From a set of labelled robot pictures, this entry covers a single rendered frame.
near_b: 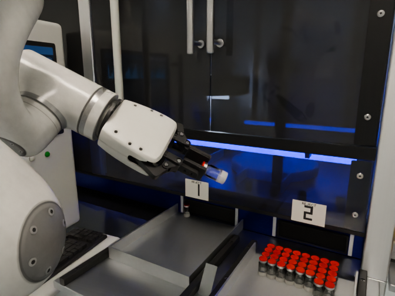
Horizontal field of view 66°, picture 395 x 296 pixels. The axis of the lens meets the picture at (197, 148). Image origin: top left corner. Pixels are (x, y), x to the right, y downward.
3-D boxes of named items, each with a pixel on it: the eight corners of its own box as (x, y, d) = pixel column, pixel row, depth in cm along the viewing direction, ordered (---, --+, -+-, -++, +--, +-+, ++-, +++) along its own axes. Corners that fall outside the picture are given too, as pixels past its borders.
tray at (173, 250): (177, 211, 113) (177, 202, 112) (243, 228, 100) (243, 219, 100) (109, 258, 84) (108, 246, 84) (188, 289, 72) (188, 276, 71)
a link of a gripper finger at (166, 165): (164, 159, 50) (200, 177, 51) (157, 174, 48) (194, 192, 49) (170, 148, 48) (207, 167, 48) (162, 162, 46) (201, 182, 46)
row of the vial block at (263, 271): (259, 270, 79) (260, 254, 77) (334, 295, 70) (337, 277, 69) (256, 275, 77) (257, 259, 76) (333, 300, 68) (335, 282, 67)
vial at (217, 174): (224, 177, 52) (201, 165, 52) (229, 170, 51) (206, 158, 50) (221, 187, 51) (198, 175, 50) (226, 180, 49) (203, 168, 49)
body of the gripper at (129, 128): (116, 113, 55) (170, 141, 56) (85, 151, 48) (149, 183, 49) (123, 83, 50) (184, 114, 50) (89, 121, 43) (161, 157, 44)
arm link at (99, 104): (103, 111, 55) (118, 118, 55) (76, 143, 49) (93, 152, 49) (110, 76, 49) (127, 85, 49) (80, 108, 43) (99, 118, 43)
